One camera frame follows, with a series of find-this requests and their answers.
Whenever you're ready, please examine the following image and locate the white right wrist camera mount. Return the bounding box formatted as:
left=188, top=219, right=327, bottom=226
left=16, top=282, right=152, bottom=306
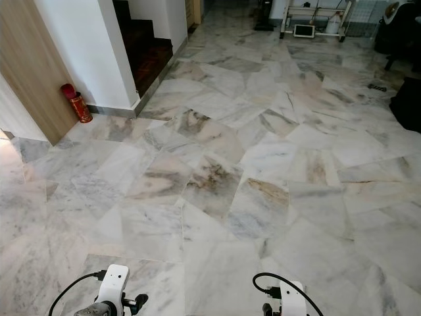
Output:
left=278, top=281, right=307, bottom=316

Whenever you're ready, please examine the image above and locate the white wire rack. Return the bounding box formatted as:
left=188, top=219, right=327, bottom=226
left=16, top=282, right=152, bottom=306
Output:
left=280, top=0, right=356, bottom=42

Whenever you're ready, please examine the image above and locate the red cylindrical tin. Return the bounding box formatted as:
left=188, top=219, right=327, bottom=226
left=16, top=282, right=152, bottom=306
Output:
left=61, top=83, right=93, bottom=124

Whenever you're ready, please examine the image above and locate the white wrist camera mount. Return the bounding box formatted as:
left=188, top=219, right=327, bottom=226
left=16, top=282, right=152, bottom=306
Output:
left=278, top=281, right=307, bottom=316
left=102, top=264, right=131, bottom=311

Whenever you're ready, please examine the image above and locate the dark wooden staircase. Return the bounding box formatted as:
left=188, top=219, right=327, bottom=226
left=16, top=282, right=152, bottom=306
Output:
left=113, top=0, right=174, bottom=98

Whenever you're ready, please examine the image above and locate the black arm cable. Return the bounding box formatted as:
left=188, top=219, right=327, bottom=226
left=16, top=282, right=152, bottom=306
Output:
left=48, top=269, right=108, bottom=316
left=252, top=272, right=325, bottom=316

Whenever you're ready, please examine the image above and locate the black storage box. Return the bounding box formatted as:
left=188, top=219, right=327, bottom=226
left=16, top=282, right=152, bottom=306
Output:
left=389, top=76, right=421, bottom=134

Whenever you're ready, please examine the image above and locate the white framed small screen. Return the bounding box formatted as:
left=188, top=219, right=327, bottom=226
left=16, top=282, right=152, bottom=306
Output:
left=293, top=24, right=316, bottom=38

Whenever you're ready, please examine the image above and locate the brown wooden door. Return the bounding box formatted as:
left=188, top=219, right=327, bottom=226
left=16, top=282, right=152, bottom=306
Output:
left=185, top=0, right=203, bottom=28

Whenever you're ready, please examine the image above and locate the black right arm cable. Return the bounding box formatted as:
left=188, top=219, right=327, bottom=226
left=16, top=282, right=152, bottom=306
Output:
left=252, top=272, right=325, bottom=316

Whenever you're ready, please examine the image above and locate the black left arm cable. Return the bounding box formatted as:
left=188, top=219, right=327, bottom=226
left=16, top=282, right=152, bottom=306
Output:
left=48, top=269, right=108, bottom=316

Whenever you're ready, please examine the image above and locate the black floor appliance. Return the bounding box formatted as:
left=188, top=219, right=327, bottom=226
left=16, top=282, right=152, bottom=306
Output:
left=253, top=0, right=276, bottom=32

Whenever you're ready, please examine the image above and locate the white plastic jug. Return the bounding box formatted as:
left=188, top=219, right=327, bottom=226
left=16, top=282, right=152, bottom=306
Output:
left=324, top=13, right=343, bottom=35

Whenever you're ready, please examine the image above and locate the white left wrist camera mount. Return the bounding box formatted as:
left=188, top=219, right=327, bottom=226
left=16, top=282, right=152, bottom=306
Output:
left=102, top=264, right=131, bottom=311

